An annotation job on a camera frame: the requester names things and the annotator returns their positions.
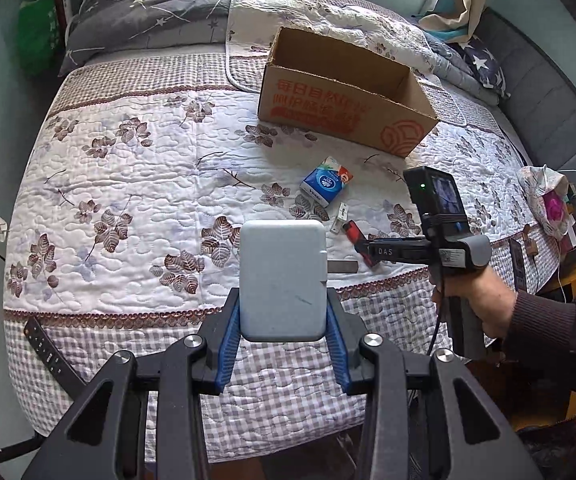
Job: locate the white power adapter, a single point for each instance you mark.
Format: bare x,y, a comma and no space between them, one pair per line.
283,280

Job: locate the grey padded headboard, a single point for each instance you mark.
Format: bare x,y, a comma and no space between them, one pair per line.
548,90

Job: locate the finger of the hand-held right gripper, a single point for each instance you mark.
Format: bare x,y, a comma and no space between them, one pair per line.
369,254

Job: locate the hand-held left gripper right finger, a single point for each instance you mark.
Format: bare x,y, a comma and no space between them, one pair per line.
339,355

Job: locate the small wooden figure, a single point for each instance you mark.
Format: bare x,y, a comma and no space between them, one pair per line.
530,246

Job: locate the folded floral quilt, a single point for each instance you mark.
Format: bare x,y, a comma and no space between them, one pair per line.
328,20

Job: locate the beige and teal curtain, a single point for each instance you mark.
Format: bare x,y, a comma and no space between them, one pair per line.
460,0

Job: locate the red and black lighter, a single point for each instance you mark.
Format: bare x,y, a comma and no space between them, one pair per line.
352,230

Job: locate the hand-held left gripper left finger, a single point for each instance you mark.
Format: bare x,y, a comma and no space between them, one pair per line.
227,355

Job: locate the blue tissue packet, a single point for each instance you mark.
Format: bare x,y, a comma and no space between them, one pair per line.
325,180

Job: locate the person's right hand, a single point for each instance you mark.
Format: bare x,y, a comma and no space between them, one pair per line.
493,300

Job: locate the brown cardboard box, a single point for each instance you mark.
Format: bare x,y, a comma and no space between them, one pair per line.
318,105

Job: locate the grey star print pillow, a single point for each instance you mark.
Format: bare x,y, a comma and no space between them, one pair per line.
143,15

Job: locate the black remote control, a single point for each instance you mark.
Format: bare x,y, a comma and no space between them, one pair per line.
48,355

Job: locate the floral plastic bag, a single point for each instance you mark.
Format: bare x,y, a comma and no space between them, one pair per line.
548,200

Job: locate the green tote bag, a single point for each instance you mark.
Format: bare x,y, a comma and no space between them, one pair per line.
38,35

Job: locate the black slim device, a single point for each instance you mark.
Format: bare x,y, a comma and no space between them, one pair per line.
517,265

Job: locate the navy star print pillow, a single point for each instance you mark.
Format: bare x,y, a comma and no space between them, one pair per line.
483,65

